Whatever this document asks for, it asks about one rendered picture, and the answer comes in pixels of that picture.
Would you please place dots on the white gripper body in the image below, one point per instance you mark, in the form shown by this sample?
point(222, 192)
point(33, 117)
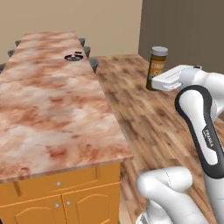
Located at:
point(172, 78)

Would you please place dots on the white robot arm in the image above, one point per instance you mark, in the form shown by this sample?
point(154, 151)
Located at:
point(201, 125)

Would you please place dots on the brown cinnamon bottle grey lid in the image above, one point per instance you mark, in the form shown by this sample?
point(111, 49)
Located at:
point(157, 62)

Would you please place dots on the small brown chocolate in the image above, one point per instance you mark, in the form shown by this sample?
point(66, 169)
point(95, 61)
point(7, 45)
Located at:
point(78, 52)

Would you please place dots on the pink cupcake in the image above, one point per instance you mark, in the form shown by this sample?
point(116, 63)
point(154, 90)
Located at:
point(72, 55)

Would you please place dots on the narrow orange cabinet panel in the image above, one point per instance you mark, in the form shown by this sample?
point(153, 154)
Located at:
point(109, 174)

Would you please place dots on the orange cabinet door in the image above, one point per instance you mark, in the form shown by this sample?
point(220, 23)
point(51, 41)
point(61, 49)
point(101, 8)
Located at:
point(32, 213)
point(93, 205)

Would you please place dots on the dark grey stool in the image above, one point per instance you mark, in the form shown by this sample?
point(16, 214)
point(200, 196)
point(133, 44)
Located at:
point(94, 64)
point(82, 41)
point(87, 51)
point(18, 43)
point(2, 67)
point(11, 53)

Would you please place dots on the silver drawer knob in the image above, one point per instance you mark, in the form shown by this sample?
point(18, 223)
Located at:
point(59, 183)

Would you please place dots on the silver door knob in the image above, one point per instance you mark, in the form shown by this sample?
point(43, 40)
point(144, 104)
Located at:
point(68, 202)
point(57, 205)

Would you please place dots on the wide orange drawer front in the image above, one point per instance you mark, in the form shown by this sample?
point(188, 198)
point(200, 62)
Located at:
point(38, 186)

